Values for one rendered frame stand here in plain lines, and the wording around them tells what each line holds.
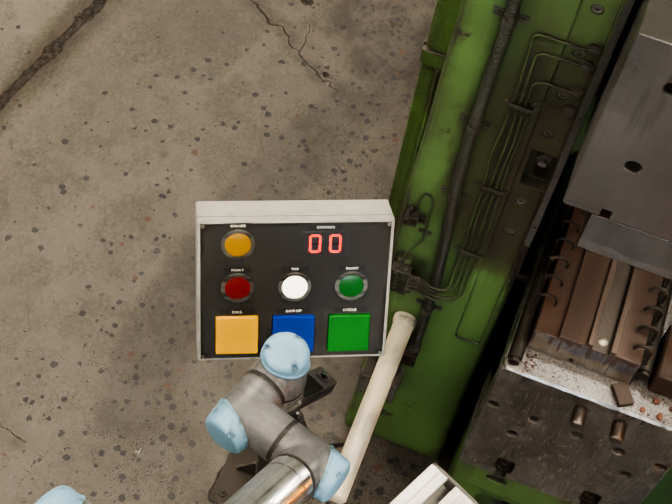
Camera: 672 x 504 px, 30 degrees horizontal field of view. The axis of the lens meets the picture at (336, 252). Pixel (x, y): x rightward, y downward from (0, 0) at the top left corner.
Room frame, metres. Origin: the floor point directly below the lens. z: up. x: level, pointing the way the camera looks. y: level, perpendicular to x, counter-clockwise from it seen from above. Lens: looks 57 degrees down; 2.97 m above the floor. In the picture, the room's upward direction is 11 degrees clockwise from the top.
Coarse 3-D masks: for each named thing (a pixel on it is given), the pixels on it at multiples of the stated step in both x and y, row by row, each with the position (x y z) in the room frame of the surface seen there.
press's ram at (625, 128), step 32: (640, 0) 1.41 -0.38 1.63; (640, 32) 1.21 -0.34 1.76; (608, 64) 1.51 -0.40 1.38; (640, 64) 1.21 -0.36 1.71; (608, 96) 1.23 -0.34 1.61; (640, 96) 1.20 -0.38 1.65; (608, 128) 1.21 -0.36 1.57; (640, 128) 1.20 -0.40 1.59; (576, 160) 1.29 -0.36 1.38; (608, 160) 1.20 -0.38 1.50; (640, 160) 1.20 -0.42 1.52; (576, 192) 1.21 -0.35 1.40; (608, 192) 1.20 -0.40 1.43; (640, 192) 1.19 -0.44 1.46; (640, 224) 1.19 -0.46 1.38
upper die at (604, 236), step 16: (592, 224) 1.20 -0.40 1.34; (608, 224) 1.20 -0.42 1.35; (624, 224) 1.19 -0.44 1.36; (592, 240) 1.20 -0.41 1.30; (608, 240) 1.19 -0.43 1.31; (624, 240) 1.19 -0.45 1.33; (640, 240) 1.19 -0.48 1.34; (656, 240) 1.18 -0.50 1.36; (608, 256) 1.19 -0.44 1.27; (624, 256) 1.19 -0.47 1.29; (640, 256) 1.18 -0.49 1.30; (656, 256) 1.18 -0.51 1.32; (656, 272) 1.18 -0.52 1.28
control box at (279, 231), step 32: (224, 224) 1.16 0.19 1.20; (256, 224) 1.18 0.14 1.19; (288, 224) 1.19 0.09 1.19; (320, 224) 1.20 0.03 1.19; (352, 224) 1.21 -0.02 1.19; (384, 224) 1.23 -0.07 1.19; (224, 256) 1.13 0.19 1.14; (256, 256) 1.15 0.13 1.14; (288, 256) 1.16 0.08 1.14; (320, 256) 1.17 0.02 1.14; (352, 256) 1.18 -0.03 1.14; (384, 256) 1.20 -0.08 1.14; (224, 288) 1.10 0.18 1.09; (256, 288) 1.11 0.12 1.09; (320, 288) 1.14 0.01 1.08; (384, 288) 1.17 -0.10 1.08; (320, 320) 1.11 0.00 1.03; (384, 320) 1.14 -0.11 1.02; (320, 352) 1.08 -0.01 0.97; (352, 352) 1.09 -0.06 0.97; (384, 352) 1.11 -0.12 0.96
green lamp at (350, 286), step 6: (348, 276) 1.16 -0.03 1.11; (354, 276) 1.16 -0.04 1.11; (342, 282) 1.15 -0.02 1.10; (348, 282) 1.16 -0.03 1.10; (354, 282) 1.16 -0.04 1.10; (360, 282) 1.16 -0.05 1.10; (342, 288) 1.15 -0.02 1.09; (348, 288) 1.15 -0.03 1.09; (354, 288) 1.15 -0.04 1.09; (360, 288) 1.15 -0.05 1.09; (348, 294) 1.14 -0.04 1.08; (354, 294) 1.15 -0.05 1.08
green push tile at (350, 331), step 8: (328, 320) 1.11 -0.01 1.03; (336, 320) 1.11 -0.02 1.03; (344, 320) 1.11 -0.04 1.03; (352, 320) 1.12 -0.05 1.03; (360, 320) 1.12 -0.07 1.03; (368, 320) 1.12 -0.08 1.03; (328, 328) 1.10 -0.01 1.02; (336, 328) 1.10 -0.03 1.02; (344, 328) 1.11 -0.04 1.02; (352, 328) 1.11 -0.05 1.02; (360, 328) 1.11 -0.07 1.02; (368, 328) 1.12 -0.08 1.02; (328, 336) 1.09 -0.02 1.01; (336, 336) 1.10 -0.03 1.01; (344, 336) 1.10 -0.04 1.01; (352, 336) 1.10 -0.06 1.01; (360, 336) 1.11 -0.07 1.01; (368, 336) 1.11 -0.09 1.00; (328, 344) 1.08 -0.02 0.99; (336, 344) 1.09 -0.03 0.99; (344, 344) 1.09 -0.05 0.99; (352, 344) 1.09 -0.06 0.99; (360, 344) 1.10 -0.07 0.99; (368, 344) 1.10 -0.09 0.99
